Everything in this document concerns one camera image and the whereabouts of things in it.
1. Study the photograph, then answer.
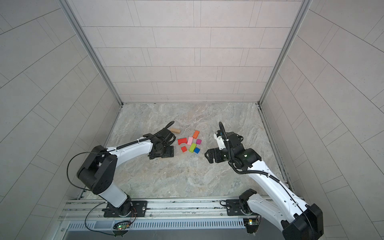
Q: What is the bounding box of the orange wood block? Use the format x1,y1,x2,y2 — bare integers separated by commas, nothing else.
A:
193,131,200,140

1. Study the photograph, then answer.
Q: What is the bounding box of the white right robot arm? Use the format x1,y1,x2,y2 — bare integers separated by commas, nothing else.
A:
205,130,324,240

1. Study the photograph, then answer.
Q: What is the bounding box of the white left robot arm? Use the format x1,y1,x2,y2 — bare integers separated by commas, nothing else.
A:
77,129,176,218

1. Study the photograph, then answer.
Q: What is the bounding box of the red arch wood block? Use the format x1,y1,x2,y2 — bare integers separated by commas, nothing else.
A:
178,138,188,145

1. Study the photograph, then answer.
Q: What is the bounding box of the pink wood block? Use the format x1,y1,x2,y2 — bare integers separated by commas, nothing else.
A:
187,137,194,146

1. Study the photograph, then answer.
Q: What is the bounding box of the green wood block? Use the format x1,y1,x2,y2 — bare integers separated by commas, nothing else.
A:
189,143,197,153

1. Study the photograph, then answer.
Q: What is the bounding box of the right circuit board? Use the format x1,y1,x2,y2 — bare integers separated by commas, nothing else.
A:
243,218,260,227

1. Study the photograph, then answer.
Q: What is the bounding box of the circuit board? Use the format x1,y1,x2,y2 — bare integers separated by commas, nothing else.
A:
113,221,131,231
243,218,260,227

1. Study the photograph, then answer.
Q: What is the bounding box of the left circuit board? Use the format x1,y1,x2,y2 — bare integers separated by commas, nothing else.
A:
113,221,131,231

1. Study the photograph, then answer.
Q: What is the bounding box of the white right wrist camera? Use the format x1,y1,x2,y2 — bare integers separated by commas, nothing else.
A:
214,131,226,151

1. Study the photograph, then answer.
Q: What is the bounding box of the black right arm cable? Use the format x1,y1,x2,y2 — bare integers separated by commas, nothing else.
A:
218,121,314,240

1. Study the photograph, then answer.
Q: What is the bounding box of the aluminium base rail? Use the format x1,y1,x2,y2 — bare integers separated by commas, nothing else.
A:
59,198,262,236

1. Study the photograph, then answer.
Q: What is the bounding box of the aluminium corner post right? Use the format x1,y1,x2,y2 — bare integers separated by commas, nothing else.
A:
259,0,312,106

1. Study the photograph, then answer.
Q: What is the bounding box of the aluminium corner post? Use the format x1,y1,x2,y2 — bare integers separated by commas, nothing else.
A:
58,0,124,107
259,0,312,106

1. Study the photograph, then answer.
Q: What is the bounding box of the aluminium corner post left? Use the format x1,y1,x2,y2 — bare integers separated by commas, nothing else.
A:
58,0,124,107

